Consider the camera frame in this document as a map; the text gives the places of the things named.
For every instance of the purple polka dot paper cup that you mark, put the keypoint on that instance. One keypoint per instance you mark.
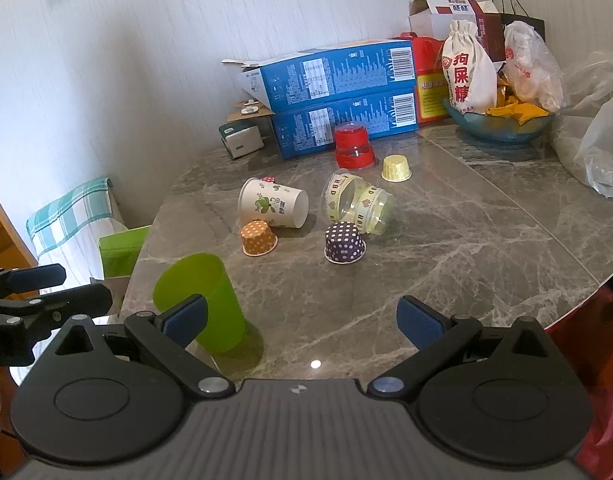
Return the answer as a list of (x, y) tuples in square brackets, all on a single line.
[(344, 242)]

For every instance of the yellow paper cup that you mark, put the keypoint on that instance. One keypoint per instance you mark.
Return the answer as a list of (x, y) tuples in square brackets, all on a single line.
[(396, 168)]

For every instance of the orange polka dot paper cup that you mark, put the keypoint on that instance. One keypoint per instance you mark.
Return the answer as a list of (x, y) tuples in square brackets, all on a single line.
[(258, 240)]

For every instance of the white cardboard box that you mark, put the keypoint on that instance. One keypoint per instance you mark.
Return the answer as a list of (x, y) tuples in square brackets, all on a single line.
[(431, 17)]

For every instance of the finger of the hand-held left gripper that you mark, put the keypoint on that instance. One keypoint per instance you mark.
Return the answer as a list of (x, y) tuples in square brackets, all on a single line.
[(71, 300), (39, 277)]

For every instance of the clear plastic bag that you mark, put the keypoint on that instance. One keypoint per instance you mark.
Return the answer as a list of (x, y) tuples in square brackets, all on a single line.
[(598, 125)]

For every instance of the yellow wrappers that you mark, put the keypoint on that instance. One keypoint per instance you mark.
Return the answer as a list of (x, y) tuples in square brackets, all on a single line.
[(518, 110)]

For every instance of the white plastic bag red print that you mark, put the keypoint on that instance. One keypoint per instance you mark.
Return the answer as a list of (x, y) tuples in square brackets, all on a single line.
[(531, 70)]

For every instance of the blue cardboard box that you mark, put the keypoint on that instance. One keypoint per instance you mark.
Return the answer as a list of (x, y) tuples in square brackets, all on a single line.
[(341, 122), (336, 72)]

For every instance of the green plastic cup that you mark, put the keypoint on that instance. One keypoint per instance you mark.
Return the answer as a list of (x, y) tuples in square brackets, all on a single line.
[(206, 285)]

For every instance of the dark maroon box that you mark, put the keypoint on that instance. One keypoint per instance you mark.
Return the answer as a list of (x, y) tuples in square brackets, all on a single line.
[(491, 30)]

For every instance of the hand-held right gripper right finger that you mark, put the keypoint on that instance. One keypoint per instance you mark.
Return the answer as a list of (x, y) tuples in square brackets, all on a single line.
[(419, 325)]

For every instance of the red chair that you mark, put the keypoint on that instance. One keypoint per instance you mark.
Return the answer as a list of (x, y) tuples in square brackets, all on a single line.
[(598, 360)]

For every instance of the black paper bag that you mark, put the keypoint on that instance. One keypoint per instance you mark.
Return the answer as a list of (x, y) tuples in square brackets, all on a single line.
[(528, 21)]

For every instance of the red cup with clear lid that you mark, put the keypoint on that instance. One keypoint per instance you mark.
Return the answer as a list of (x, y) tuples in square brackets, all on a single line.
[(354, 147)]

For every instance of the blue glass bowl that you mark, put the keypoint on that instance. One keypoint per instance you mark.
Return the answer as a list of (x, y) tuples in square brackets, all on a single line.
[(501, 127)]

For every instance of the green box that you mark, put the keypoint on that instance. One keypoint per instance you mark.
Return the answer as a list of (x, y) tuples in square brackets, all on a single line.
[(121, 250)]

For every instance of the small grey white device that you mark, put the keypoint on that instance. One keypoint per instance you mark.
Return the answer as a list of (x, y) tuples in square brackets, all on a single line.
[(242, 141)]

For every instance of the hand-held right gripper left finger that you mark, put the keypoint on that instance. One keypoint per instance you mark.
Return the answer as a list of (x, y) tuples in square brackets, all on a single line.
[(185, 321)]

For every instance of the small red dotted paper cup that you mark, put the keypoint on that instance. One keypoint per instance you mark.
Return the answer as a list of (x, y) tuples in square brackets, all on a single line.
[(268, 179)]

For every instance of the white printed paper cup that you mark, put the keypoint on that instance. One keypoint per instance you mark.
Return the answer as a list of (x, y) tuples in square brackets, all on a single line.
[(271, 205)]

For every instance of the clear plastic cup with ribbon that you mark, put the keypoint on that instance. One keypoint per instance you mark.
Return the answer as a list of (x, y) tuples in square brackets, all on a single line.
[(359, 202)]

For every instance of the red box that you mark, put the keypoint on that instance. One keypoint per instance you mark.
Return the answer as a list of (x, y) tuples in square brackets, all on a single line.
[(431, 80)]

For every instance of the chair with checkered cloth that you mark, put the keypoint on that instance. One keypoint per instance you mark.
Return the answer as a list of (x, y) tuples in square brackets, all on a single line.
[(69, 215)]

